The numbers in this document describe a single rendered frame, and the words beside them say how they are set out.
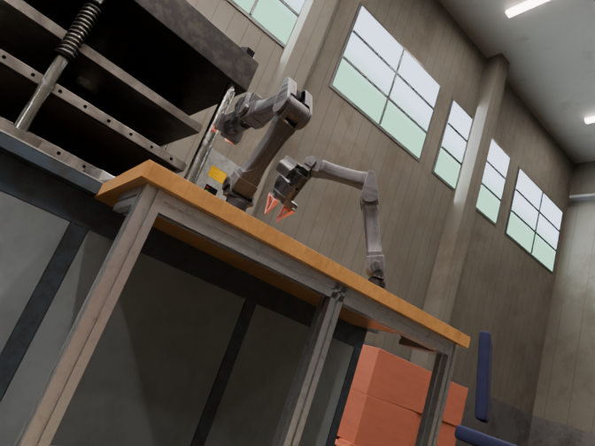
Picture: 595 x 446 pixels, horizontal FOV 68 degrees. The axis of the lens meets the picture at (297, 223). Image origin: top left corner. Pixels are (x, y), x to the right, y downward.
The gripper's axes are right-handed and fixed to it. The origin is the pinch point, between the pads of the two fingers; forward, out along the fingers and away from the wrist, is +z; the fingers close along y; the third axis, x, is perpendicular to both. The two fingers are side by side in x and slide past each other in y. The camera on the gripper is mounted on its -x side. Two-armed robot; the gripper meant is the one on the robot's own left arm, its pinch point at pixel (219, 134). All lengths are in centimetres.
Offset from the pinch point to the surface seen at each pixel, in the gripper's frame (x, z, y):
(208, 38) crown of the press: -74, 61, 6
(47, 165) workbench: 43, -17, 44
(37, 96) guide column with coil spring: 0, 64, 57
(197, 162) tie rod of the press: -13, 68, -18
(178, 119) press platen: -32, 76, -1
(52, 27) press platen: -34, 70, 66
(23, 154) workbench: 43, -18, 49
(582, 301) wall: -234, 224, -883
